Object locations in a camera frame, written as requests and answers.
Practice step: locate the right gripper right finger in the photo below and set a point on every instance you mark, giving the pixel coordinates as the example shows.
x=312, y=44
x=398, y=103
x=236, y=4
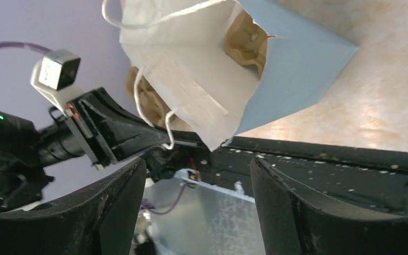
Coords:
x=307, y=221

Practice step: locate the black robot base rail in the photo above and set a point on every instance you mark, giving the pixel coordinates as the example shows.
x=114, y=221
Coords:
x=371, y=178

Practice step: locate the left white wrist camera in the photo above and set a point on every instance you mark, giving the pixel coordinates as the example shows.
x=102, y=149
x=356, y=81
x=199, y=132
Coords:
x=54, y=78

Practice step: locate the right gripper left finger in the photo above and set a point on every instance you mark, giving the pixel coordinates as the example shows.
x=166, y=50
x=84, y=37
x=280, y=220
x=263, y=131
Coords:
x=97, y=219

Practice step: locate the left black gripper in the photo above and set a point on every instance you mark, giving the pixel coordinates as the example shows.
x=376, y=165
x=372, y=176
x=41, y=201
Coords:
x=104, y=131

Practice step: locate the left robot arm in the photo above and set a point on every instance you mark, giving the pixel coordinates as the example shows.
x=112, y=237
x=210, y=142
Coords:
x=24, y=153

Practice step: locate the pale blue paper bag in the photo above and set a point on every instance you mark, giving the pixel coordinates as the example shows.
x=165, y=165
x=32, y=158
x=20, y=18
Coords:
x=303, y=59

